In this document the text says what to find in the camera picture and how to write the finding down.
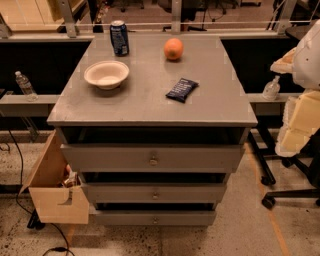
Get blue soda can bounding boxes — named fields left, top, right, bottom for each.
left=110, top=20, right=129, bottom=56

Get grey drawer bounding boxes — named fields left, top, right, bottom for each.
left=61, top=144, right=244, bottom=173
left=82, top=183, right=226, bottom=203
left=92, top=210, right=216, bottom=226

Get orange fruit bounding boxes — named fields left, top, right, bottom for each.
left=164, top=38, right=184, bottom=60

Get grey drawer cabinet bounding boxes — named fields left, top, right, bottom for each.
left=48, top=33, right=257, bottom=214

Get dark blue snack bag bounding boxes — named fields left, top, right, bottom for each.
left=166, top=78, right=199, bottom=103

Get grey bottom drawer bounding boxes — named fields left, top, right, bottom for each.
left=92, top=210, right=216, bottom=226

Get clear sanitizer pump bottle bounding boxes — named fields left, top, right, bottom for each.
left=262, top=75, right=280, bottom=101

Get items inside cardboard box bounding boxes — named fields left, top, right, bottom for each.
left=61, top=164, right=80, bottom=188

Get black office chair base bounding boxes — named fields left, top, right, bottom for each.
left=248, top=126, right=320, bottom=210

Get grey top drawer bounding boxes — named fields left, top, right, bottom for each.
left=61, top=144, right=244, bottom=173

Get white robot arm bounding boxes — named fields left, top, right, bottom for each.
left=271, top=20, right=320, bottom=157

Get grey middle drawer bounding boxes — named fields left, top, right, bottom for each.
left=82, top=183, right=226, bottom=203

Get white paper bowl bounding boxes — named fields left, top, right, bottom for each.
left=84, top=61, right=129, bottom=90

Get black floor cable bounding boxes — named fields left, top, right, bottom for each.
left=7, top=129, right=76, bottom=256

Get cardboard box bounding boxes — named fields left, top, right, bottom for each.
left=20, top=131, right=89, bottom=224

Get clear water bottle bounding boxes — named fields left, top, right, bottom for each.
left=15, top=71, right=38, bottom=102

